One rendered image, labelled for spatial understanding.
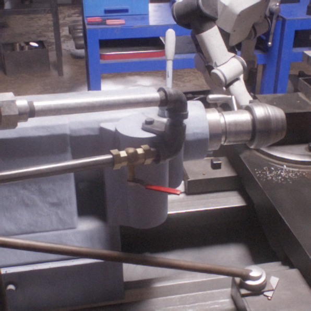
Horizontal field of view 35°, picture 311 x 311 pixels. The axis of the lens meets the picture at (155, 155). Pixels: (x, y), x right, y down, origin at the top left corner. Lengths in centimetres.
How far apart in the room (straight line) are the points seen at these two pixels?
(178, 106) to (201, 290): 38
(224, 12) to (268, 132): 112
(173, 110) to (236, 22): 133
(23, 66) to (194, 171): 357
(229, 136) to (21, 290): 46
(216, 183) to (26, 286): 54
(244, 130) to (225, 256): 38
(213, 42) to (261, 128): 106
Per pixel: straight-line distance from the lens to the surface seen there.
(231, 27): 203
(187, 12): 193
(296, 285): 93
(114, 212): 83
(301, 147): 121
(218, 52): 195
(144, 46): 294
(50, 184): 83
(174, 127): 73
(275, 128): 93
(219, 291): 95
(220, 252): 120
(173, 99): 71
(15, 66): 464
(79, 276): 87
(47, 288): 88
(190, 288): 94
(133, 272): 115
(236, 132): 91
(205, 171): 121
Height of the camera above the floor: 149
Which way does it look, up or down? 29 degrees down
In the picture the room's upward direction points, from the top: straight up
